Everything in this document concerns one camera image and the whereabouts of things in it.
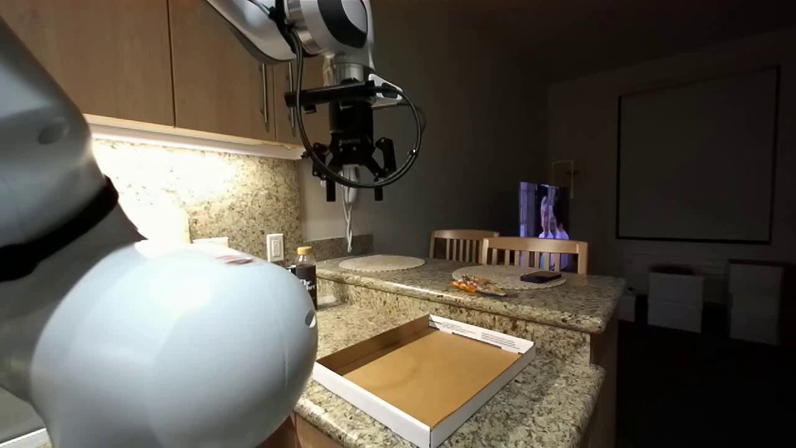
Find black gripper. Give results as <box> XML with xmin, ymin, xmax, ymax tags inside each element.
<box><xmin>285</xmin><ymin>79</ymin><xmax>404</xmax><ymax>202</ymax></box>

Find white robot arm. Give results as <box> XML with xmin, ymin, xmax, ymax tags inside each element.
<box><xmin>0</xmin><ymin>23</ymin><xmax>318</xmax><ymax>448</ymax></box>

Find shallow cardboard box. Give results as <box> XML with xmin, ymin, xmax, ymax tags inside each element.
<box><xmin>314</xmin><ymin>314</ymin><xmax>536</xmax><ymax>448</ymax></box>

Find far round woven placemat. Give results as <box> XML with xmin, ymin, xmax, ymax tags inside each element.
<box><xmin>338</xmin><ymin>253</ymin><xmax>426</xmax><ymax>273</ymax></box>

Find dark sauce bottle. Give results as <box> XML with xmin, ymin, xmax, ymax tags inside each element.
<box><xmin>291</xmin><ymin>246</ymin><xmax>318</xmax><ymax>302</ymax></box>

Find wooden chair far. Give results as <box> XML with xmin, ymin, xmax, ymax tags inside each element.
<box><xmin>429</xmin><ymin>228</ymin><xmax>491</xmax><ymax>263</ymax></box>

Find wooden chair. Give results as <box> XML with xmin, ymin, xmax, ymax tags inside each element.
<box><xmin>480</xmin><ymin>237</ymin><xmax>591</xmax><ymax>273</ymax></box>
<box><xmin>429</xmin><ymin>228</ymin><xmax>491</xmax><ymax>263</ymax></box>

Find wooden chair near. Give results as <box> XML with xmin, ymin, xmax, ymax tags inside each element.
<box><xmin>480</xmin><ymin>237</ymin><xmax>591</xmax><ymax>273</ymax></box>

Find purple lit decoration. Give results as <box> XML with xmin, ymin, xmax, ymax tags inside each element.
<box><xmin>517</xmin><ymin>180</ymin><xmax>571</xmax><ymax>238</ymax></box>

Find wooden upper cabinets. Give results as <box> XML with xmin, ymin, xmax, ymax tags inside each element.
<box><xmin>0</xmin><ymin>0</ymin><xmax>301</xmax><ymax>160</ymax></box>

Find black phone on placemat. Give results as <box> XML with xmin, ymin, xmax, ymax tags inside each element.
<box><xmin>520</xmin><ymin>271</ymin><xmax>562</xmax><ymax>284</ymax></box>

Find white cube stool left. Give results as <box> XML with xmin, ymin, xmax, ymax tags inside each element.
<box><xmin>648</xmin><ymin>271</ymin><xmax>705</xmax><ymax>334</ymax></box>

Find white cube stool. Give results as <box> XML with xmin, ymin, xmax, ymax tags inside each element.
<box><xmin>648</xmin><ymin>271</ymin><xmax>705</xmax><ymax>334</ymax></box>
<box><xmin>730</xmin><ymin>263</ymin><xmax>785</xmax><ymax>345</ymax></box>

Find white cube stool right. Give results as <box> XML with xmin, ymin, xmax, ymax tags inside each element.
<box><xmin>730</xmin><ymin>263</ymin><xmax>785</xmax><ymax>345</ymax></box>

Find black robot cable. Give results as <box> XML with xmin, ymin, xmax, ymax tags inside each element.
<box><xmin>282</xmin><ymin>0</ymin><xmax>429</xmax><ymax>191</ymax></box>

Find white wall outlet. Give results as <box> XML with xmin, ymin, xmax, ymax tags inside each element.
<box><xmin>267</xmin><ymin>235</ymin><xmax>287</xmax><ymax>261</ymax></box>

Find wall projection screen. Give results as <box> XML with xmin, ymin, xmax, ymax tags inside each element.
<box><xmin>614</xmin><ymin>67</ymin><xmax>781</xmax><ymax>243</ymax></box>

